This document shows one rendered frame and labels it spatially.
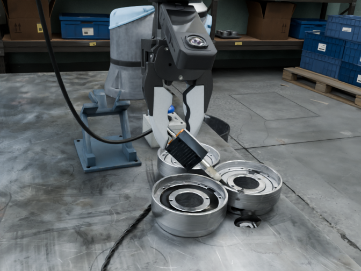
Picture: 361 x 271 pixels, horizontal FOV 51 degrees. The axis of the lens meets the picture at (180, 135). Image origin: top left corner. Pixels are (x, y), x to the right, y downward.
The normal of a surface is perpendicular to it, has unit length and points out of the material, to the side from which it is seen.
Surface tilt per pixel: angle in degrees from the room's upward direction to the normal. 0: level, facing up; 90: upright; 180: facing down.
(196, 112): 82
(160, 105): 82
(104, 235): 0
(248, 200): 90
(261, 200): 90
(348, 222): 0
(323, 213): 0
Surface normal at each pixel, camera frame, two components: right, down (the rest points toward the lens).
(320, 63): -0.88, 0.14
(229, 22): 0.33, 0.39
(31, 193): 0.06, -0.92
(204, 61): 0.23, 0.71
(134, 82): 0.23, 0.11
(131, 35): -0.04, 0.39
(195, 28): 0.20, -0.70
